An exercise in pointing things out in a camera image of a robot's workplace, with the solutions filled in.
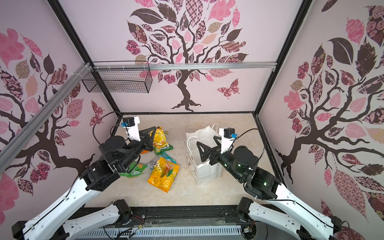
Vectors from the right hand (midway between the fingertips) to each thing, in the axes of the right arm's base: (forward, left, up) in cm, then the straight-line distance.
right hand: (207, 139), depth 58 cm
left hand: (+5, +21, 0) cm, 22 cm away
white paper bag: (-6, +1, -20) cm, 21 cm away
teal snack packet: (+6, +31, -33) cm, 46 cm away
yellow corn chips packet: (+1, +20, -4) cm, 20 cm away
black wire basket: (+53, +53, -3) cm, 75 cm away
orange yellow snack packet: (-2, +23, -31) cm, 39 cm away
